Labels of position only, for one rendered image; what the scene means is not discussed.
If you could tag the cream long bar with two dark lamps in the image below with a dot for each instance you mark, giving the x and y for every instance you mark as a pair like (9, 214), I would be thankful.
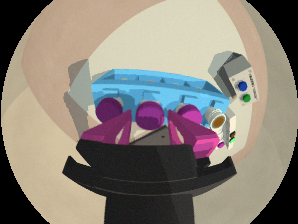
(227, 132)

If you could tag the blue rectangular tube holder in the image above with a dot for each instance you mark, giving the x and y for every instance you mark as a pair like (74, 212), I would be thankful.
(169, 95)

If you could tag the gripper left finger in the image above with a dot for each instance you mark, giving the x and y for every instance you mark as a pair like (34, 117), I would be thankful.
(107, 131)

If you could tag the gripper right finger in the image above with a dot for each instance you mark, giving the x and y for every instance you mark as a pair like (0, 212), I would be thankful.
(202, 139)

